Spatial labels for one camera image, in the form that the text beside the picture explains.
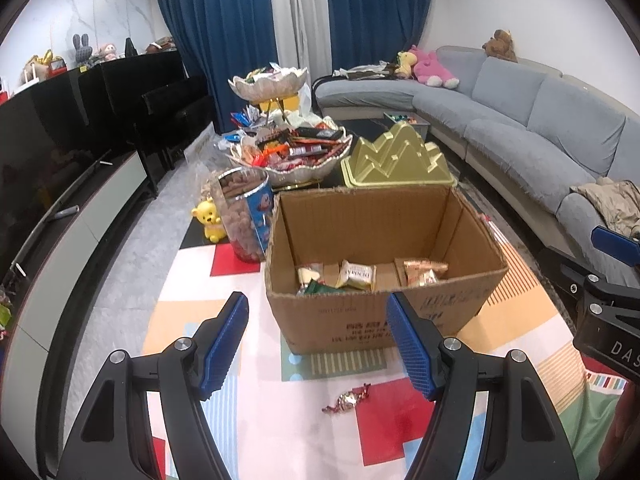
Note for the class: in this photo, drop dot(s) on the grey sectional sofa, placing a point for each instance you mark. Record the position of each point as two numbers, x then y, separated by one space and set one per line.
531 132

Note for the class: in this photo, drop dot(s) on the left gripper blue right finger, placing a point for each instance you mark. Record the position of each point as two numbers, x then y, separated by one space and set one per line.
417 340

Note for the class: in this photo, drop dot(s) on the grey bunny plush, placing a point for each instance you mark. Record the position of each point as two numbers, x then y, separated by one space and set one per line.
83 50

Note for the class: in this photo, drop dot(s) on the clear jar of nuts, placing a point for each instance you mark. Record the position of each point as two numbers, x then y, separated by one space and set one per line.
244 199

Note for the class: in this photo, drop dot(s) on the grey storage bin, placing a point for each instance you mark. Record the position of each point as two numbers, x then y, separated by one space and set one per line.
418 123

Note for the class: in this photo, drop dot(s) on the blue curtain left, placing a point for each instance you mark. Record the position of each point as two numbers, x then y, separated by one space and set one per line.
221 39

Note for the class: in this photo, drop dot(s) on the gold mountain-lid snack tin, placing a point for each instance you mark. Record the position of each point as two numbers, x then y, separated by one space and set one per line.
398 156

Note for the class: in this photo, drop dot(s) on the silver white snack packet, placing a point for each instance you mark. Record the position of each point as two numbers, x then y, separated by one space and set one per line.
356 275

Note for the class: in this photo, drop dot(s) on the beige quilted jacket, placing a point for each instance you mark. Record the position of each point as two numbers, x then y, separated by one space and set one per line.
617 202

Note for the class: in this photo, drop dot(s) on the brown teddy bear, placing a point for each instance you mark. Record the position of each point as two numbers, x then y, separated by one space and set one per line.
500 46

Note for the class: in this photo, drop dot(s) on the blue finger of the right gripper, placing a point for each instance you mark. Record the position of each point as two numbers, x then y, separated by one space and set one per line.
617 246
565 272

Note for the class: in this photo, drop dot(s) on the pink plush toy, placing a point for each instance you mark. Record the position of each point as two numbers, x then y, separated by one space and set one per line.
429 71

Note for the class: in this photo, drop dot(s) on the person's right hand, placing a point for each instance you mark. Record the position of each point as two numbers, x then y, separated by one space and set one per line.
619 455

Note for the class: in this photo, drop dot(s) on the black television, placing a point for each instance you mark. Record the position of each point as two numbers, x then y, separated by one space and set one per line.
51 134

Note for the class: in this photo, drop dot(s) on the black piano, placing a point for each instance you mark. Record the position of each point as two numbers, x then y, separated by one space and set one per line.
147 103

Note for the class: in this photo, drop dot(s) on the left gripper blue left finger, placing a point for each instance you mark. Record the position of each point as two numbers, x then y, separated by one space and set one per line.
217 340

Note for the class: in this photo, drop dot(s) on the red gold twist candy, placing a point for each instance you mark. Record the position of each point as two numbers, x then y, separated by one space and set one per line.
347 401

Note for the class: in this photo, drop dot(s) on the blue curtain right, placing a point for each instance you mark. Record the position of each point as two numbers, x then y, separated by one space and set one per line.
370 31

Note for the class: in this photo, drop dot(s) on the two-tier white snack tray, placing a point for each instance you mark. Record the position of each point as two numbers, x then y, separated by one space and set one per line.
279 132

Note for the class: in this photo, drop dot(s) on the blue curtain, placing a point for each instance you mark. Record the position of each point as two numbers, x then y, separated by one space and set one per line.
221 39
370 31

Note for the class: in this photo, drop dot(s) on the yellow plush toy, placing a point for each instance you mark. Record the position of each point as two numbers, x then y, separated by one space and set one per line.
405 62

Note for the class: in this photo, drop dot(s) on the brown cardboard box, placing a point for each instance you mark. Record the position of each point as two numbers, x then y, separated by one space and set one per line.
379 227

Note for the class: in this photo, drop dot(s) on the dark green snack bar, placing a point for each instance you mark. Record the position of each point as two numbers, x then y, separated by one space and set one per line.
314 287

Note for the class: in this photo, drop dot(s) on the colourful patchwork tablecloth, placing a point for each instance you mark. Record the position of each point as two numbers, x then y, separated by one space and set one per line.
267 419

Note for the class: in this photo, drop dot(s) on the yellow bear toy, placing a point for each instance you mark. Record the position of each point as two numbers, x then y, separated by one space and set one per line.
206 213

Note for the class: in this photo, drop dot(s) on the white sheer curtain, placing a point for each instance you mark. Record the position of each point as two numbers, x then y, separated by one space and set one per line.
303 37

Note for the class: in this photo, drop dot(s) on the orange gold biscuit packet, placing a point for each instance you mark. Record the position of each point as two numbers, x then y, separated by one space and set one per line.
424 272

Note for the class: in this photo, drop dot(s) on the cheese wedge cake packet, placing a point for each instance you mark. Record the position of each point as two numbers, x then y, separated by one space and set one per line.
309 272

